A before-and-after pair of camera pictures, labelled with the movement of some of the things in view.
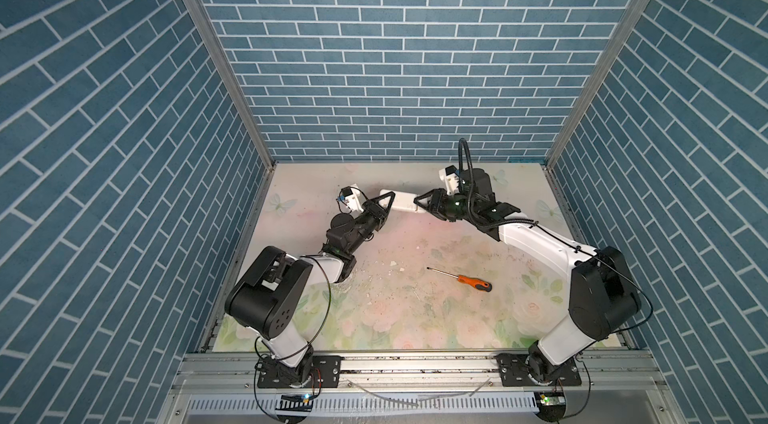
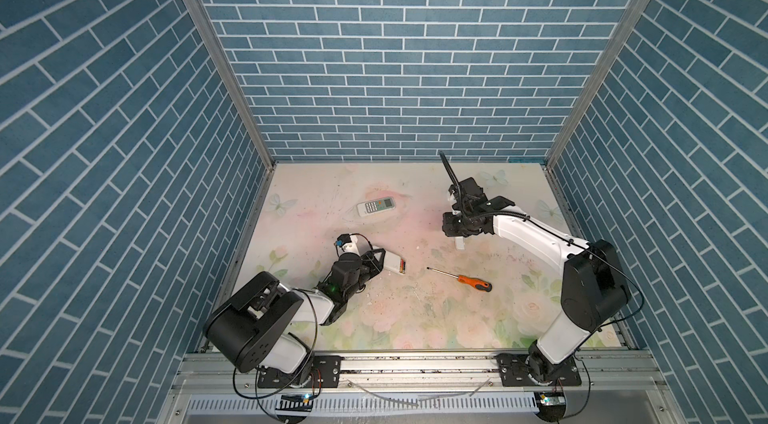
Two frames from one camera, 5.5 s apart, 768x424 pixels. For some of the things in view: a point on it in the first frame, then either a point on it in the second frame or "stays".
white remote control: [402, 201] -> [394, 263]
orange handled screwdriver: [478, 284] stays
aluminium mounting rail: [219, 371] stays
